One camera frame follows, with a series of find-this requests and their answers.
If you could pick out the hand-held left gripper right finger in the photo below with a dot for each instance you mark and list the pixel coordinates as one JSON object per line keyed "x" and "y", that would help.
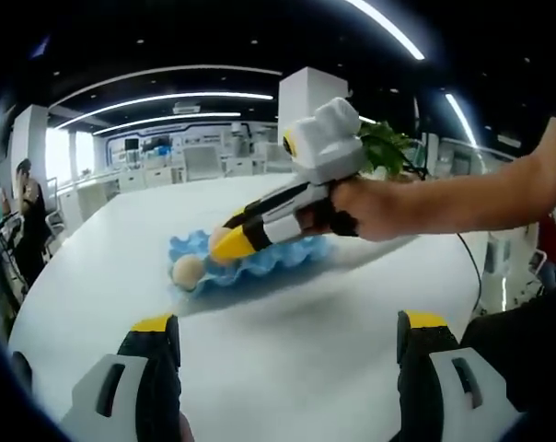
{"x": 425, "y": 377}

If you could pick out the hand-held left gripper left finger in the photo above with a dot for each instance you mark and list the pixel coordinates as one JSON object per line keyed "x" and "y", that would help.
{"x": 144, "y": 377}

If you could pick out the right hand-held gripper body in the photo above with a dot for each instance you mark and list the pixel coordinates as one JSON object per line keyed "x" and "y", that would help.
{"x": 328, "y": 147}

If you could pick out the blue egg tray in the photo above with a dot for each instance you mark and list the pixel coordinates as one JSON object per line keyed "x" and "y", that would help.
{"x": 282, "y": 262}

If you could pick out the single tan egg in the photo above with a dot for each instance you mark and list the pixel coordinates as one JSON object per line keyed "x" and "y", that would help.
{"x": 187, "y": 271}
{"x": 217, "y": 239}

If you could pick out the person's left hand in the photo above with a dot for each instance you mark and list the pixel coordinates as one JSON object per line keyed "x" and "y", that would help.
{"x": 187, "y": 430}

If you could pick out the person's right hand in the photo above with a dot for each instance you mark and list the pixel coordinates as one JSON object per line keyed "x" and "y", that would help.
{"x": 374, "y": 207}

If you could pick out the white mesh office chair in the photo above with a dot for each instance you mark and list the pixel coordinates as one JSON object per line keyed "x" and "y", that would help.
{"x": 275, "y": 159}
{"x": 200, "y": 161}

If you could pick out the green potted plant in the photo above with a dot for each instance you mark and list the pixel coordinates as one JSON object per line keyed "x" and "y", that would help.
{"x": 379, "y": 143}

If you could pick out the person's dark shirt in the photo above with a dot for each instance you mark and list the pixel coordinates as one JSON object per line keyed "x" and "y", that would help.
{"x": 526, "y": 340}

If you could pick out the white table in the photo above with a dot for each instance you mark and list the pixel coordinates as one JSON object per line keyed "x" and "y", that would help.
{"x": 305, "y": 345}

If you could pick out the ceiling light strip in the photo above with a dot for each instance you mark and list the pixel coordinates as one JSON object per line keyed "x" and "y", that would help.
{"x": 459, "y": 115}
{"x": 400, "y": 38}

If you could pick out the ceiling air conditioner unit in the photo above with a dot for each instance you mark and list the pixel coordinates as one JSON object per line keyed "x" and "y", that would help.
{"x": 186, "y": 108}

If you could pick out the row of white cabinets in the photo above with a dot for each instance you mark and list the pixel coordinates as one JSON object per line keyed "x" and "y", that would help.
{"x": 135, "y": 177}

